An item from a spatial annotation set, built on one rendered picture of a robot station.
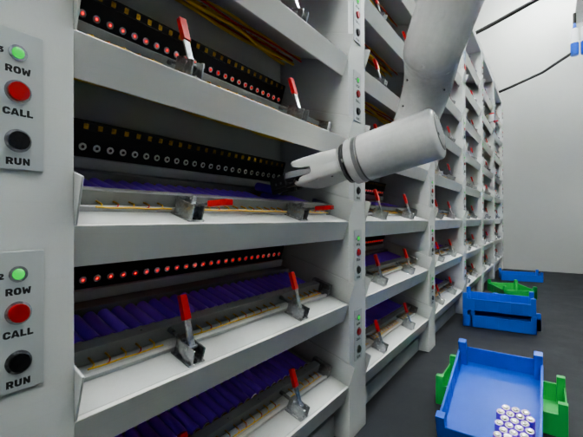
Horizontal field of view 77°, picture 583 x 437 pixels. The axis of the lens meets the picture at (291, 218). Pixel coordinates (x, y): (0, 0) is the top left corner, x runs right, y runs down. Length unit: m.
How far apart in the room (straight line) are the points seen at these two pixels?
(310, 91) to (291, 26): 0.25
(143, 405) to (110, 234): 0.21
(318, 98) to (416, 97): 0.31
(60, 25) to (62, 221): 0.19
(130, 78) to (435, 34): 0.41
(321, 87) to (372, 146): 0.36
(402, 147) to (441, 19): 0.18
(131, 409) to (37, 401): 0.11
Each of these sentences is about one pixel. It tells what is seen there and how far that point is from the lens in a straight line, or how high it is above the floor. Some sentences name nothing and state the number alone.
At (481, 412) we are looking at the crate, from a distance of 1.12.
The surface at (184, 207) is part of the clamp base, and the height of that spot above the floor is 0.54.
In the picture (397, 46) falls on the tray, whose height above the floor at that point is 1.07.
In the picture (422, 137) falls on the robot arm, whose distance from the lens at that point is 0.61.
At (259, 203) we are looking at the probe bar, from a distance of 0.67.
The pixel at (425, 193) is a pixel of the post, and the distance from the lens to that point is 1.53.
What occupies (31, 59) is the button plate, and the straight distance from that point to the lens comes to 0.43.
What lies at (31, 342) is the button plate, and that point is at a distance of 0.42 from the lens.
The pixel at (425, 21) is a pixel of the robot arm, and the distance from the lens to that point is 0.61.
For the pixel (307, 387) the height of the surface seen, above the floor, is 0.15.
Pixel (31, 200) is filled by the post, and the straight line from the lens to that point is 0.41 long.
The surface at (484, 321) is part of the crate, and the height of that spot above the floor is 0.03.
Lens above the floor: 0.52
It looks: level
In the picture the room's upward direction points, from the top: straight up
